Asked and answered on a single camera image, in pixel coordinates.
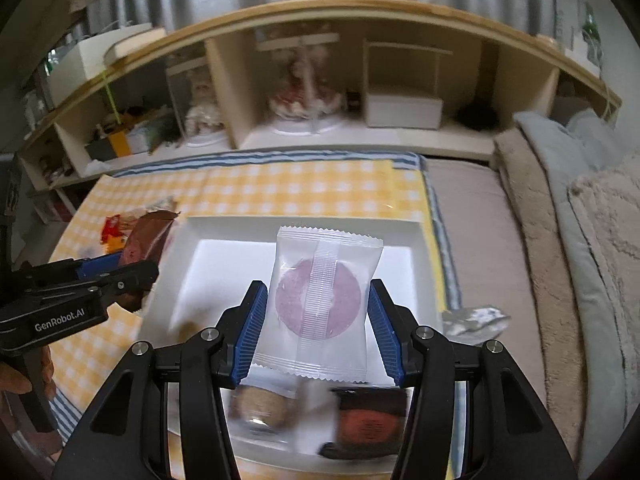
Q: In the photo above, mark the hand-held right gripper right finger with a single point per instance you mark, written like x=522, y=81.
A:
x=385, y=332

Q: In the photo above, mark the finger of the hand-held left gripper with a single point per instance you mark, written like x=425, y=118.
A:
x=100, y=265
x=127, y=282

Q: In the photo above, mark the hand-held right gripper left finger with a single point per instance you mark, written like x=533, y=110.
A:
x=250, y=332

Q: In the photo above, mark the red snack packet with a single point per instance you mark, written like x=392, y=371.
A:
x=112, y=232

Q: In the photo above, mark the brown snack packet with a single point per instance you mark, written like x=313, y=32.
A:
x=150, y=237

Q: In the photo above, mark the clear packet of cookies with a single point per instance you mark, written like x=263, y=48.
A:
x=129, y=221

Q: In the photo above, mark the frosted clear snack packet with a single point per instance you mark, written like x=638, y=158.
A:
x=186, y=325

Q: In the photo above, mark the white shallow box tray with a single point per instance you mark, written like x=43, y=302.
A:
x=225, y=270

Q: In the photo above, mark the purple disc cookie packet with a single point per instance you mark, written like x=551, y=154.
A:
x=320, y=300

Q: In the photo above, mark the round brown pastry packet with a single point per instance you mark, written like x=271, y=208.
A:
x=262, y=405

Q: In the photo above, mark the dark packet with red circle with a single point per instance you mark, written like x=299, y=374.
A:
x=367, y=422

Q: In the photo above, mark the person's left hand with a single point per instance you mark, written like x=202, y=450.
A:
x=15, y=377

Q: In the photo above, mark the crumpled silver wrapper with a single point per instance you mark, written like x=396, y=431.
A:
x=472, y=322

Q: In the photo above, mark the dark green box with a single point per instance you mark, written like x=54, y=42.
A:
x=98, y=150

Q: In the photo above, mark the orange box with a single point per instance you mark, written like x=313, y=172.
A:
x=120, y=142

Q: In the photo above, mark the tissue pack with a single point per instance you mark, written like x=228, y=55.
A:
x=142, y=137

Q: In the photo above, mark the yellow checkered tablecloth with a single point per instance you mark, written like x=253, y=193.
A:
x=250, y=185

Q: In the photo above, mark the green ribbon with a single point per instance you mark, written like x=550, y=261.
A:
x=111, y=97

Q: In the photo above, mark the beige fluffy blanket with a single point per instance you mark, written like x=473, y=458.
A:
x=540, y=260

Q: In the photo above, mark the white dress doll display case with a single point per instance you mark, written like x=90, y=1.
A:
x=202, y=100

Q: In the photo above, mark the white foam box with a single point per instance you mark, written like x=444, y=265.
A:
x=82, y=60

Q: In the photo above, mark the grey-blue blanket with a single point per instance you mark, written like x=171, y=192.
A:
x=585, y=270

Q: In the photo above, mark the thick book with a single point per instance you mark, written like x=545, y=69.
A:
x=135, y=44

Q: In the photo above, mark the black fluffy ball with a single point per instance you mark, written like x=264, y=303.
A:
x=479, y=116

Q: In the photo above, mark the cream textured pillow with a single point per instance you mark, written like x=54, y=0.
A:
x=615, y=240

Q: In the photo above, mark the red dress doll display case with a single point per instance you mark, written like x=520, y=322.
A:
x=305, y=90

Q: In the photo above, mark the long wooden shelf unit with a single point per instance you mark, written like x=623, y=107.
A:
x=350, y=10

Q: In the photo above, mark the white boxes on shelf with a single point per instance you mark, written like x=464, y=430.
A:
x=567, y=20

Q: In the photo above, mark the green glass bottle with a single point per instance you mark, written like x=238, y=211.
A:
x=591, y=35

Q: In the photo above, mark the white box with wooden frame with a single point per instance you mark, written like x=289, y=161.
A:
x=402, y=110

